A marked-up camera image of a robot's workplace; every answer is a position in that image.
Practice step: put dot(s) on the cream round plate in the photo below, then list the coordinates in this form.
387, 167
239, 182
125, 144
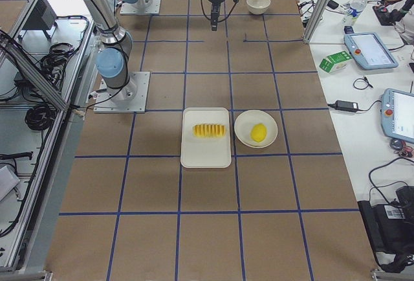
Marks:
247, 120

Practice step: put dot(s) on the cream bowl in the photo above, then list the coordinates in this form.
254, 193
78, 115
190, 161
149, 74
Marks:
258, 7

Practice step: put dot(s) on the green white carton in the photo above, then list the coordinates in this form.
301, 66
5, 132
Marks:
335, 62

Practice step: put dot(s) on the yellow lemon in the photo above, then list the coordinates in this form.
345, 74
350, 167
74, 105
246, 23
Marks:
258, 132

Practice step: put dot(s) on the clear water bottle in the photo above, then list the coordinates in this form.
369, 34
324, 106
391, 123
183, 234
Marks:
354, 10

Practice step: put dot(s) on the white rectangular tray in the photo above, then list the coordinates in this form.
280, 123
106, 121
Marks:
205, 139

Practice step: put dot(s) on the blue teach pendant upper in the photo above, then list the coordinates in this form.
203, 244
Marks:
368, 51

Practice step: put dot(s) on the blue teach pendant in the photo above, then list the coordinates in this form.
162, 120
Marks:
397, 114
368, 51

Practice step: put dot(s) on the black power adapter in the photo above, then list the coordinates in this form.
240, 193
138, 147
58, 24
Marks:
348, 106

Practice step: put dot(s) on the grey electronics box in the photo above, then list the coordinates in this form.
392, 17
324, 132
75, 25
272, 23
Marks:
42, 18

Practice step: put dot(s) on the blue teach pendant lower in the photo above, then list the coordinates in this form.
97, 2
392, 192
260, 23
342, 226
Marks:
397, 114

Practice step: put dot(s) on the aluminium frame post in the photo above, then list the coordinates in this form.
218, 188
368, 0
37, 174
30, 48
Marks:
314, 20

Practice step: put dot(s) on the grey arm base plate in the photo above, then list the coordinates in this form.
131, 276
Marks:
132, 98

